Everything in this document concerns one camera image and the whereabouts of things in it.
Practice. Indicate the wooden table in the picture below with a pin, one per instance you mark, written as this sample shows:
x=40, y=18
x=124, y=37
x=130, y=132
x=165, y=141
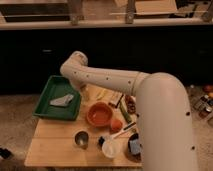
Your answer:
x=53, y=143

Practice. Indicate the black white packet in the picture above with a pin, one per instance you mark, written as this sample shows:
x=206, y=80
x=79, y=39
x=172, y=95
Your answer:
x=115, y=99

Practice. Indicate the metal cup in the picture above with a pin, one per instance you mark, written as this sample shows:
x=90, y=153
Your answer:
x=81, y=139

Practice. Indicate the dark brown bowl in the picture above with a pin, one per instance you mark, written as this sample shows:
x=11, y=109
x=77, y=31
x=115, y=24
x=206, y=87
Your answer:
x=138, y=156

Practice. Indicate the blue sponge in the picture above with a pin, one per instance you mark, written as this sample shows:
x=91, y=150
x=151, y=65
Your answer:
x=134, y=146

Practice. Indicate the green cucumber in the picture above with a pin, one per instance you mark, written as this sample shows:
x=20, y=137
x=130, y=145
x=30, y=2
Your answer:
x=125, y=113

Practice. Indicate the black white marker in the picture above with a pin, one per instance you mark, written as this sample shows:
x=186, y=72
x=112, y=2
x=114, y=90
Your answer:
x=129, y=125

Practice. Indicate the orange bowl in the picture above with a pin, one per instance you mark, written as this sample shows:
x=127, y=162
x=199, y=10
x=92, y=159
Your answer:
x=99, y=115

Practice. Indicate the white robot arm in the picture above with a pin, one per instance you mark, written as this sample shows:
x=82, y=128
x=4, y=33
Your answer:
x=162, y=105

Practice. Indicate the green plastic tray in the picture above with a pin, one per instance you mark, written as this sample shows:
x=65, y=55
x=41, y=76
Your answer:
x=58, y=86

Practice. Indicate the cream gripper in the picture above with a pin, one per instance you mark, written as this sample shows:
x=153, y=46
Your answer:
x=85, y=94

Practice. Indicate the grey towel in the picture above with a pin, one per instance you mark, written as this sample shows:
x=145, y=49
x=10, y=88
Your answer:
x=62, y=101

